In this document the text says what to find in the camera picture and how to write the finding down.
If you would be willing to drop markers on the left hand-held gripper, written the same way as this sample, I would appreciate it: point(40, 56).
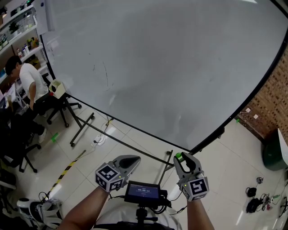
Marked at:
point(108, 177)

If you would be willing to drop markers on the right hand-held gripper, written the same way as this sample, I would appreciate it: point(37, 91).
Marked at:
point(196, 187)

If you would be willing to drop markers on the green magnet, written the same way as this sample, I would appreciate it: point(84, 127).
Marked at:
point(178, 155)

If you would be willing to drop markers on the white whiteboard black frame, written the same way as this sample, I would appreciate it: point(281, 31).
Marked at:
point(157, 67)

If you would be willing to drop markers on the person's left forearm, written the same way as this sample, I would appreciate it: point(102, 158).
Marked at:
point(85, 211)

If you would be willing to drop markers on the person's right forearm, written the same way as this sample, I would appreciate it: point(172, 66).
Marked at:
point(200, 215)

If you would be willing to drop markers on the small black monitor screen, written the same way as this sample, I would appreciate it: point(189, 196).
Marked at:
point(144, 192)

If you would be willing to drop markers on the white power strip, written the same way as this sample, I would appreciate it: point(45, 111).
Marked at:
point(96, 140)

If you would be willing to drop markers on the person's white shirt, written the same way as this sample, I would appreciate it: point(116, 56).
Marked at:
point(117, 215)

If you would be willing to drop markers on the yellow black floor tape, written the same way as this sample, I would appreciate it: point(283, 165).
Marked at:
point(65, 171)

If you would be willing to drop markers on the black headset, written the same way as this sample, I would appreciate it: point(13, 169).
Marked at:
point(251, 192)

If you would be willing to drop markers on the small grey device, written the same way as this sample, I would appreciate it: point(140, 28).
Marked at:
point(260, 180)

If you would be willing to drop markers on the green floor tape piece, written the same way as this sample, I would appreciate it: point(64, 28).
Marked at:
point(54, 137)

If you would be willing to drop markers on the dark green bin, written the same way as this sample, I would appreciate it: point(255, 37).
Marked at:
point(272, 155)

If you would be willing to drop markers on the black office chair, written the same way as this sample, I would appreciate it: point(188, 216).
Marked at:
point(27, 155)
point(58, 110)

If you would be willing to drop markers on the white curved panel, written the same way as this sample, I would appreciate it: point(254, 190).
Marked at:
point(283, 143)

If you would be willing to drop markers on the white grey backpack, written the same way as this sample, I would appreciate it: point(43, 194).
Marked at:
point(42, 212)

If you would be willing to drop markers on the white shelf unit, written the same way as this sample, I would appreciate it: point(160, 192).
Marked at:
point(22, 33)

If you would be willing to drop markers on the green potted plant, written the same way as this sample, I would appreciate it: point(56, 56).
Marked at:
point(14, 27)

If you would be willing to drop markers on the black monitor mount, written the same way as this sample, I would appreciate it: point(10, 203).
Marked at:
point(141, 213)

